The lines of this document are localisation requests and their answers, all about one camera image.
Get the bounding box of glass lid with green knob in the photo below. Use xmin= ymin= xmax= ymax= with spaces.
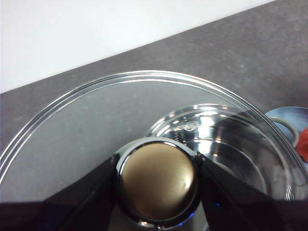
xmin=0 ymin=70 xmax=308 ymax=231

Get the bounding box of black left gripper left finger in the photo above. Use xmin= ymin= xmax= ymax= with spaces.
xmin=0 ymin=154 xmax=135 ymax=231

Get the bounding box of blue plate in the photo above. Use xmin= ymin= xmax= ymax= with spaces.
xmin=264 ymin=107 xmax=308 ymax=164

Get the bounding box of pale green electric steamer pot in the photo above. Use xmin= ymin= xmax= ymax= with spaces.
xmin=145 ymin=103 xmax=301 ymax=202

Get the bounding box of orange pumpkin with green stem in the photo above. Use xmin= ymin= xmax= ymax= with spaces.
xmin=298 ymin=128 xmax=308 ymax=164

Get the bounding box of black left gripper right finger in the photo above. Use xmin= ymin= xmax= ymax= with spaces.
xmin=197 ymin=152 xmax=308 ymax=231

